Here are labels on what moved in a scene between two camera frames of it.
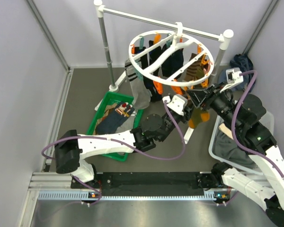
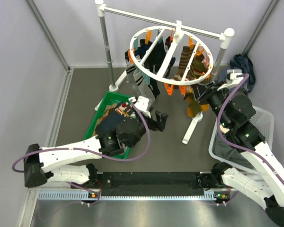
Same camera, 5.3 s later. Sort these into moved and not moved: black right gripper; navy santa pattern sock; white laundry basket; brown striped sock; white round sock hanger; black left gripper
Moved: black left gripper; brown striped sock
Not moved: black right gripper; navy santa pattern sock; white laundry basket; white round sock hanger
